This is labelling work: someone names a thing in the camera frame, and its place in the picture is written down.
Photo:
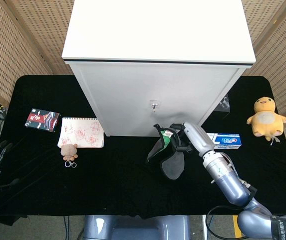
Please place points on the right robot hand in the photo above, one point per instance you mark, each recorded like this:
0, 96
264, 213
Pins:
199, 137

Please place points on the grey green microfibre cloth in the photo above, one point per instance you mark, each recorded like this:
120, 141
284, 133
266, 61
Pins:
174, 165

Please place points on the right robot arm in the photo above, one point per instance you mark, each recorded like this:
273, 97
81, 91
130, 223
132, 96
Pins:
230, 182

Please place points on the white blue toothpaste box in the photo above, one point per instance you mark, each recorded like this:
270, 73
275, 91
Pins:
226, 141

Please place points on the black cardboard box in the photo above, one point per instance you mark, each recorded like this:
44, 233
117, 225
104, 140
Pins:
223, 103

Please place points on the yellow plush toy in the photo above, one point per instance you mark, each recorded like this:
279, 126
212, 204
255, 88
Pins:
266, 120

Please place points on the white cabinet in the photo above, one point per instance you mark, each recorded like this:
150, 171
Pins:
145, 87

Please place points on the black red card box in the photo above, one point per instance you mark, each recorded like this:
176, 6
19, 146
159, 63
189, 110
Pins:
41, 120

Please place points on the black velvet tablecloth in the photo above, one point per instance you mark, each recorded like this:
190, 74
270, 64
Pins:
107, 175

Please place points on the spiral sketch notebook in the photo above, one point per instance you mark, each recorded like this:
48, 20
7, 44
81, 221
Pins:
83, 135

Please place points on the grey robot torso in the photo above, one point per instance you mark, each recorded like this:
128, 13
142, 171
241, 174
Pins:
132, 227

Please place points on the woven folding screen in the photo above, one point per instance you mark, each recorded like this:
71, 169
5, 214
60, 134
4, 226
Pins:
20, 37

